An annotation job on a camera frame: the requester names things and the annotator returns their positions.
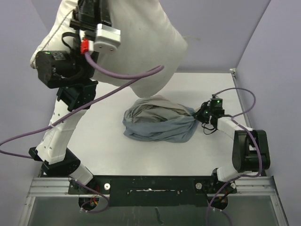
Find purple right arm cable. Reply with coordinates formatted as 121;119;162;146
206;87;263;226

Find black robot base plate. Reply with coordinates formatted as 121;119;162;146
68;174;237;213

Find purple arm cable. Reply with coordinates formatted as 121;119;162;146
0;51;165;214
206;87;263;226

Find cream white pillow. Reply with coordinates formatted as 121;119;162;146
36;0;188;97

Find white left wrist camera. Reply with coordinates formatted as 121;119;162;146
79;24;121;54

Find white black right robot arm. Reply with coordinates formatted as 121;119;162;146
193;98;271;193

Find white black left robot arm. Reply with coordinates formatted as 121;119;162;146
29;0;120;194

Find blue-grey pillowcase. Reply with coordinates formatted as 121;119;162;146
122;95;198;143

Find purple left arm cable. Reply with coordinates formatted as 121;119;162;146
0;51;165;214

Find aluminium frame rail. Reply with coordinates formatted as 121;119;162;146
28;70;288;226

